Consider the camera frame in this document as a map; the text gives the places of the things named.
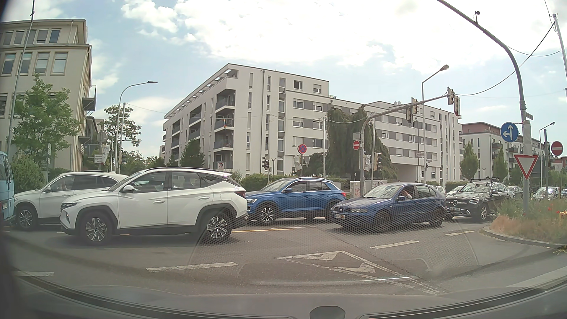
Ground grey asphalt road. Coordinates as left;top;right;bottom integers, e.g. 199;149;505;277
0;213;567;298

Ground white SUV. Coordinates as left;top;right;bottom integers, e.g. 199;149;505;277
60;167;249;246

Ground give way sign post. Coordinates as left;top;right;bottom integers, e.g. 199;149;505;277
436;0;539;213

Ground beige multi-storey building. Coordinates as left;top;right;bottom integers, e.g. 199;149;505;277
0;19;97;172

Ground road markings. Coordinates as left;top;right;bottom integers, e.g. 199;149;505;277
12;217;567;295

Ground conical green tree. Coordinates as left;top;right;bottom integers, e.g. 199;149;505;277
459;142;479;181
493;147;509;181

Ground blue SUV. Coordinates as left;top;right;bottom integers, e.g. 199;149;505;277
245;177;347;225

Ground car's own bonnet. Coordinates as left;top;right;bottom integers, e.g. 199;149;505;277
0;274;567;319

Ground grassy traffic island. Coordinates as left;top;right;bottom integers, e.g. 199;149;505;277
482;197;567;249

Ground no stopping sign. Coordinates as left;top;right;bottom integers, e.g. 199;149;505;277
297;144;308;178

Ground street lamp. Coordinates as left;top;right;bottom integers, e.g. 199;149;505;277
113;81;158;173
539;122;556;188
421;65;450;184

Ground light blue van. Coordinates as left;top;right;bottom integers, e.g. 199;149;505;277
0;151;17;227

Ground black SUV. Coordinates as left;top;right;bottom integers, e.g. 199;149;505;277
445;178;515;222

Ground no entry sign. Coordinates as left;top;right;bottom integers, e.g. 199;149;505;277
352;132;361;183
543;129;564;189

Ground large dark green tree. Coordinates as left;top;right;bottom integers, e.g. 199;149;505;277
306;105;398;181

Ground queue of cars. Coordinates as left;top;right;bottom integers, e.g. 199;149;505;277
507;185;567;201

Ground white car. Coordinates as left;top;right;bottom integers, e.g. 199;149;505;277
13;171;129;231

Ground road sign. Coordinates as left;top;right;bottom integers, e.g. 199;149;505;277
93;131;110;171

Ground dark blue hatchback car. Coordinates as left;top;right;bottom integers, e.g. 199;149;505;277
330;182;448;233

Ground white and brown building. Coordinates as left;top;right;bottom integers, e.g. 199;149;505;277
460;122;546;180

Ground street cabinet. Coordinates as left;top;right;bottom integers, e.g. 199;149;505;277
349;179;388;198

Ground overhead wires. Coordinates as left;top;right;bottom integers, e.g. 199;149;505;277
456;0;567;97

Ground white apartment building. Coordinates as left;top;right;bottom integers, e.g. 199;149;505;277
159;63;464;183

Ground pole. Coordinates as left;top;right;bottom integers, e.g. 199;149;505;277
6;0;36;156

